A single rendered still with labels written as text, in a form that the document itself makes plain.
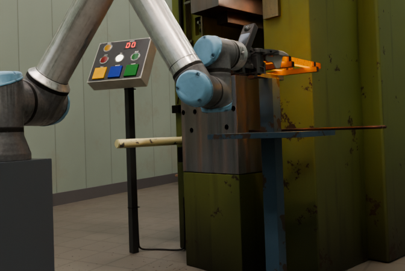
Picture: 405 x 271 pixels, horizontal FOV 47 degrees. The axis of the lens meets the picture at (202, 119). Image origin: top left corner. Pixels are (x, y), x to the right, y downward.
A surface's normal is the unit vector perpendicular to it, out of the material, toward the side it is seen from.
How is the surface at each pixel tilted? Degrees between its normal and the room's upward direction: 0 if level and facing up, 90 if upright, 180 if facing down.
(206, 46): 85
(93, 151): 90
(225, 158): 90
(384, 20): 90
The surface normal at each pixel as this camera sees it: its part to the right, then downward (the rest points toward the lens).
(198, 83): -0.30, 0.05
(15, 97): 0.93, -0.04
